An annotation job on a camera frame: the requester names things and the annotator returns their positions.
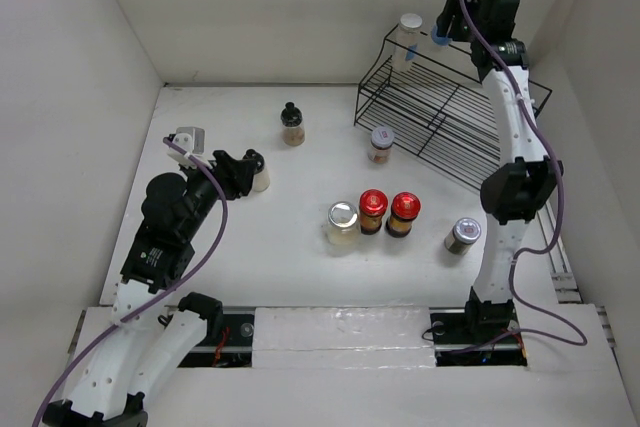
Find clear jar silver lid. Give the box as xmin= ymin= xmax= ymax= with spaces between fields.
xmin=326 ymin=201 xmax=359 ymax=245

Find metal base rail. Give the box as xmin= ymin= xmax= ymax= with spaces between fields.
xmin=179 ymin=306 xmax=526 ymax=370

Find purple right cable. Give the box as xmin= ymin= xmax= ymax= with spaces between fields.
xmin=424 ymin=0 xmax=588 ymax=354

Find black wire rack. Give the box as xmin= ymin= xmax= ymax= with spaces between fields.
xmin=353 ymin=29 xmax=553 ymax=196

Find white-lid spice jar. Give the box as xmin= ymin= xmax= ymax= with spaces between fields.
xmin=368 ymin=126 xmax=395 ymax=164

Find black-cap spice shaker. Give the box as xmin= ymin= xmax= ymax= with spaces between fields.
xmin=280 ymin=102 xmax=305 ymax=147

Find purple cable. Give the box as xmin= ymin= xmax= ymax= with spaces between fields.
xmin=424 ymin=0 xmax=588 ymax=354
xmin=29 ymin=135 xmax=230 ymax=427

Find white bottle black cap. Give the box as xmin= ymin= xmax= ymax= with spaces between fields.
xmin=244 ymin=149 xmax=270 ymax=192

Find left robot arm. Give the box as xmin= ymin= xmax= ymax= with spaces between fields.
xmin=33 ymin=147 xmax=265 ymax=426

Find red-lid sauce jar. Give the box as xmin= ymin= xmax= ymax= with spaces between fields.
xmin=359 ymin=189 xmax=389 ymax=235
xmin=385 ymin=192 xmax=421 ymax=238

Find blue-label silver-lid jar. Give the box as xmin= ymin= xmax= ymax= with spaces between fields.
xmin=430 ymin=25 xmax=451 ymax=47

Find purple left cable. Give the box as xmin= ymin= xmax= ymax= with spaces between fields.
xmin=29 ymin=135 xmax=230 ymax=427

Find dark spice jar white lid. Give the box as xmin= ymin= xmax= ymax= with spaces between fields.
xmin=444 ymin=217 xmax=482 ymax=255

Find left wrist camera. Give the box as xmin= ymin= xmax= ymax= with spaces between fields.
xmin=167 ymin=126 xmax=207 ymax=168

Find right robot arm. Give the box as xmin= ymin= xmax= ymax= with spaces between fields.
xmin=436 ymin=0 xmax=563 ymax=351

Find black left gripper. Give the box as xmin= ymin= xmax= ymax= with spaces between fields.
xmin=180 ymin=149 xmax=256 ymax=238

